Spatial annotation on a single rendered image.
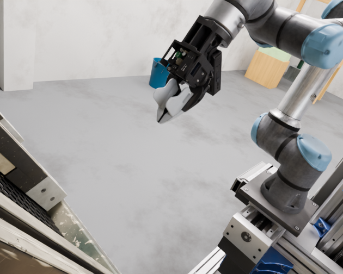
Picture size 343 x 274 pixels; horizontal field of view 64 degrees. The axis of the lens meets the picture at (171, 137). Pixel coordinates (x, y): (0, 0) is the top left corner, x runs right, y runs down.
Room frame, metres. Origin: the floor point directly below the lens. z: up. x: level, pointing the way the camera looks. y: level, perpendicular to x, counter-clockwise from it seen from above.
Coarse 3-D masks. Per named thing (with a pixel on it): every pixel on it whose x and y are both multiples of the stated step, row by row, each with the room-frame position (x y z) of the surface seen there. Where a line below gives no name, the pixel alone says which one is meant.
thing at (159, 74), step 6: (156, 60) 4.24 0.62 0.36; (156, 66) 4.01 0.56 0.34; (162, 66) 3.99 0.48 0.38; (156, 72) 4.01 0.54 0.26; (162, 72) 4.00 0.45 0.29; (168, 72) 4.04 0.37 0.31; (150, 78) 4.08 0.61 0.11; (156, 78) 4.01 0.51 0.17; (162, 78) 4.01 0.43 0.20; (150, 84) 4.06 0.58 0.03; (156, 84) 4.01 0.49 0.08; (162, 84) 4.04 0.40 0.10
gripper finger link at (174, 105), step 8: (184, 88) 0.51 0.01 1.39; (176, 96) 0.50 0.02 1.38; (184, 96) 0.52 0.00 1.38; (168, 104) 0.48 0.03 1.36; (176, 104) 0.50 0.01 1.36; (184, 104) 0.51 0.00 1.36; (168, 112) 0.51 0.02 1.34; (176, 112) 0.51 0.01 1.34; (184, 112) 0.52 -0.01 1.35; (160, 120) 0.51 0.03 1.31; (168, 120) 0.50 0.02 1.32
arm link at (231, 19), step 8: (216, 0) 0.58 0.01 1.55; (216, 8) 0.56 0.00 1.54; (224, 8) 0.56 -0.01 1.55; (232, 8) 0.56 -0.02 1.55; (208, 16) 0.56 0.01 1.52; (216, 16) 0.55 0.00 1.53; (224, 16) 0.55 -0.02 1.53; (232, 16) 0.56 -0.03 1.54; (240, 16) 0.57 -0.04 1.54; (224, 24) 0.55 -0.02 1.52; (232, 24) 0.56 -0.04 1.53; (240, 24) 0.57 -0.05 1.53; (232, 32) 0.56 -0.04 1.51
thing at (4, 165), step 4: (0, 156) 0.45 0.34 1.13; (0, 160) 0.45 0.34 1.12; (4, 160) 0.45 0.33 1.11; (8, 160) 0.46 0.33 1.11; (0, 164) 0.45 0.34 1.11; (4, 164) 0.45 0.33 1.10; (8, 164) 0.46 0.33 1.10; (12, 164) 0.47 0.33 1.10; (0, 168) 0.45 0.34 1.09; (4, 168) 0.45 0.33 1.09; (8, 168) 0.46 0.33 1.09; (12, 168) 0.47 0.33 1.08; (4, 172) 0.45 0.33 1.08
